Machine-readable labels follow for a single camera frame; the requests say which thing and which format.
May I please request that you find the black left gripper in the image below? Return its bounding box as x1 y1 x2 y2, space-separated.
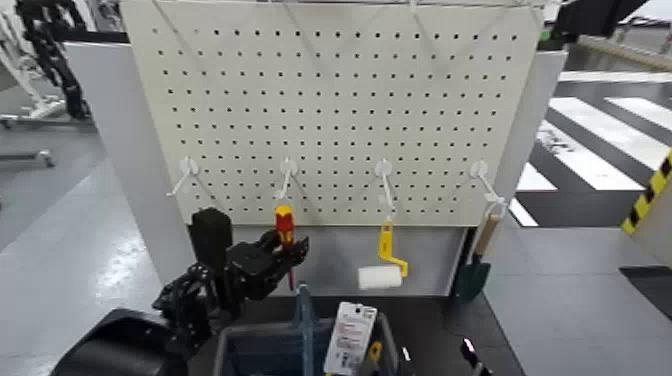
225 229 310 302

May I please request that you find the red yellow screwdriver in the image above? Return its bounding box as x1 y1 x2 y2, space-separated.
273 204 296 292

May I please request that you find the grey plastic crate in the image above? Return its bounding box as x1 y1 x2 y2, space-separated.
212 312 403 376

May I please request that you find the white packaged card item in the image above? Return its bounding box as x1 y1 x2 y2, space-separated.
322 301 379 376

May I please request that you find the white pegboard hook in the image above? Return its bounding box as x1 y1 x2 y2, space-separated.
468 159 509 219
273 157 299 201
166 156 201 198
373 158 399 221

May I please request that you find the beige perforated pegboard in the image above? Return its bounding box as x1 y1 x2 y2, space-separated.
120 0 545 228

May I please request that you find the white partition panel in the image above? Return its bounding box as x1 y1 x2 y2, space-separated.
62 41 569 298

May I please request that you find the black floor mat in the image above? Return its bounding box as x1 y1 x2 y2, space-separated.
619 264 672 323

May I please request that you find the beige board with hazard stripes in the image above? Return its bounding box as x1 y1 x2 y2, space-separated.
620 149 672 266

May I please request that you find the grey bar with caster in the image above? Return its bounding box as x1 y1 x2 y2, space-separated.
0 149 56 169

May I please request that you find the black background equipment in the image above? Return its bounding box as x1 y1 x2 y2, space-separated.
535 0 652 51

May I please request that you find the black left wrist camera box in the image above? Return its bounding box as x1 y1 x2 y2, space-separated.
188 207 234 274

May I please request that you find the green trowel wooden handle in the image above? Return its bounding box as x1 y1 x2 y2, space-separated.
453 212 503 303

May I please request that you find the black pegboard stand post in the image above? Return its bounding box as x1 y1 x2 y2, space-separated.
448 226 478 298

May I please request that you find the yellow handled white paint roller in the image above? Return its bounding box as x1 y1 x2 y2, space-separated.
357 217 410 291

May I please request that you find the black cable chain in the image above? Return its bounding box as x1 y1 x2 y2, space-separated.
14 0 93 121

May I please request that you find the white metal stand frame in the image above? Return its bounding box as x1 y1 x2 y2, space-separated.
0 10 69 130

